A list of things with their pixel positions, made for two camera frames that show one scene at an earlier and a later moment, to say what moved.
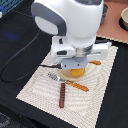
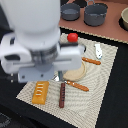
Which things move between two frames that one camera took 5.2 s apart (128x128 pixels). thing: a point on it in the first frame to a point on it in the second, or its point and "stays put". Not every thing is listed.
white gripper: [71, 57] to [34, 66]
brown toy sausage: [62, 95] stays put
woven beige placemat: [81, 108] stays put
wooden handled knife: [96, 62] stays put
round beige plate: [66, 74] stays put
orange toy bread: [77, 71] to [40, 92]
